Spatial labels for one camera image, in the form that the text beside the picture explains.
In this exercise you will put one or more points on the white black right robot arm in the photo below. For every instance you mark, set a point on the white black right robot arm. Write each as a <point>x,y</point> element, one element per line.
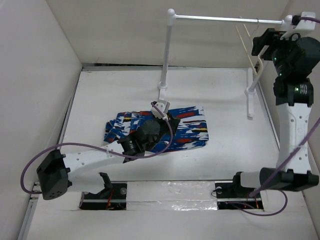
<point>294,58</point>

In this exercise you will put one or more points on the white metal clothes rack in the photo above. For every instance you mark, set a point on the white metal clothes rack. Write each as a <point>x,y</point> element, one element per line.
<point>250,91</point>

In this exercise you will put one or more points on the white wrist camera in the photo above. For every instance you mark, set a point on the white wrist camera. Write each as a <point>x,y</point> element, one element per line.
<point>303,27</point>
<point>160,108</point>

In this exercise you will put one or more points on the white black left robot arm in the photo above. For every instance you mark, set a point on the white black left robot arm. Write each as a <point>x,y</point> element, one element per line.
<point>59,173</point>

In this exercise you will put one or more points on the blue white red patterned trousers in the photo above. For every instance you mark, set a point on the blue white red patterned trousers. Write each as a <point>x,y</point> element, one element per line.
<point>192,131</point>

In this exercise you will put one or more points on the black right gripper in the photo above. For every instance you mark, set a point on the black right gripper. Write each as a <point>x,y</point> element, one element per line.
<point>271,37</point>

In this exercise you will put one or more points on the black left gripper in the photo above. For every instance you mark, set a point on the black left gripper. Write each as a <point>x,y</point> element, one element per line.
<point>164,121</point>

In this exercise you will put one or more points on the black base rail with tape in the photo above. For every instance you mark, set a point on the black base rail with tape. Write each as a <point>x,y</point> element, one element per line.
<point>201,195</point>

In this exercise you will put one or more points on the beige wooden clothes hanger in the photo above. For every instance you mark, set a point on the beige wooden clothes hanger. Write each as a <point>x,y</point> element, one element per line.
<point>246,40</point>

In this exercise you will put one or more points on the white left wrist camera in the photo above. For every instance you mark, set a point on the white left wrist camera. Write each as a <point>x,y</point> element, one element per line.
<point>160,108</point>

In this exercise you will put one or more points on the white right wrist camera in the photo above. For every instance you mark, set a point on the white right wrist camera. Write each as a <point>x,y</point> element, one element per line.
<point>303,27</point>

